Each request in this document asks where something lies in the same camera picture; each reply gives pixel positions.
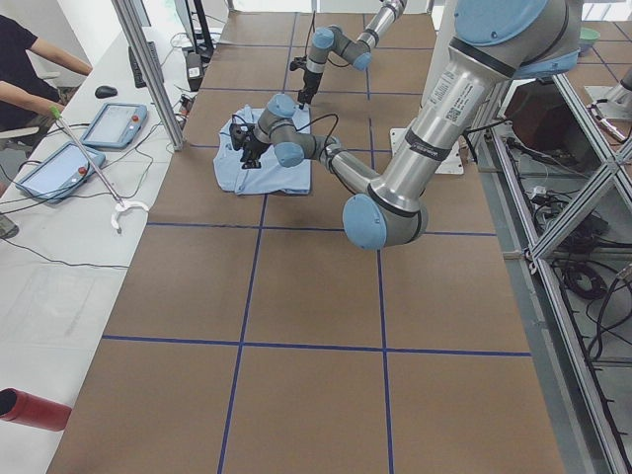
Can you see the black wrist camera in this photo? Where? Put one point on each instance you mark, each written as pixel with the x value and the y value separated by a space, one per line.
pixel 240 134

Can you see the black computer mouse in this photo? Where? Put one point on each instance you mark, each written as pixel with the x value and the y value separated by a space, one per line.
pixel 104 91

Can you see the aluminium frame truss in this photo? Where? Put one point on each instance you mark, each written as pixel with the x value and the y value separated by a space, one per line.
pixel 561 192

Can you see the seated person black shirt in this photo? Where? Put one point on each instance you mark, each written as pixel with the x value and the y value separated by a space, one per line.
pixel 26 99

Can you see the light blue t-shirt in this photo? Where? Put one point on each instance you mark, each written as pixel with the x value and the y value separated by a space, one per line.
pixel 270 178

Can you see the red cylinder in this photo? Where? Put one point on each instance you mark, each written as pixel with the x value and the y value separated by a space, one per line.
pixel 26 409

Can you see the black power adapter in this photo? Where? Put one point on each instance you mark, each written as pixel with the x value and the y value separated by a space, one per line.
pixel 194 70

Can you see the reacher grabber stick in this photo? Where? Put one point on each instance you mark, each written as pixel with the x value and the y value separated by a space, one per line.
pixel 122 204

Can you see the blue teach pendant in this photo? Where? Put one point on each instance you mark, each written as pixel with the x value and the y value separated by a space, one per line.
pixel 115 126
pixel 58 176

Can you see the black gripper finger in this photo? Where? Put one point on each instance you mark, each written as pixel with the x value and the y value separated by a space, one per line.
pixel 305 97
pixel 251 164

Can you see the far blue teach pendant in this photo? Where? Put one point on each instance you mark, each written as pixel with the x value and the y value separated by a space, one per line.
pixel 115 126

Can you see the green bowl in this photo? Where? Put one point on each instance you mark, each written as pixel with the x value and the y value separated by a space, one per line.
pixel 588 37

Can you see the near blue teach pendant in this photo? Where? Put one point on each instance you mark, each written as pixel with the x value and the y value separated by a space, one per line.
pixel 58 176

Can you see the black keyboard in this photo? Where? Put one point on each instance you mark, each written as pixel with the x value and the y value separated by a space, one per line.
pixel 137 75

